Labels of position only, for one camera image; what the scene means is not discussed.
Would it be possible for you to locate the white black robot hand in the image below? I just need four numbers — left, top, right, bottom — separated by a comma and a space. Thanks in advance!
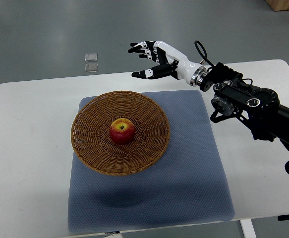
128, 41, 207, 86

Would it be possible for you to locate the red yellow apple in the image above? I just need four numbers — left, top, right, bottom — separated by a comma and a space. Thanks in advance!
110, 118, 136, 145

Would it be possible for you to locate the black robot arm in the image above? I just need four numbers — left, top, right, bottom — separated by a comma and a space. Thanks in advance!
194, 63, 289, 151

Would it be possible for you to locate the brown wicker basket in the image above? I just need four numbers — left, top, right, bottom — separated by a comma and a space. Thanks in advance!
71, 91, 171, 176

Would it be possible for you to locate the upper metal floor plate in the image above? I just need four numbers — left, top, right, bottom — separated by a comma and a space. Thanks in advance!
85, 53, 98, 62

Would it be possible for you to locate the wooden box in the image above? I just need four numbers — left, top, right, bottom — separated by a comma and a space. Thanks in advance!
266, 0, 289, 11

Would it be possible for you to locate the blue grey table mat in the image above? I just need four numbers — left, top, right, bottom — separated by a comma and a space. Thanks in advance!
68, 90, 235, 234

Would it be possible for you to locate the white table leg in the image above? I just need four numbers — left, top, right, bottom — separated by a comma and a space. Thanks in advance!
240, 219, 257, 238

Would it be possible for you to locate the black looped cable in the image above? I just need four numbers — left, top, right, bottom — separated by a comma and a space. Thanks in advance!
194, 40, 216, 68

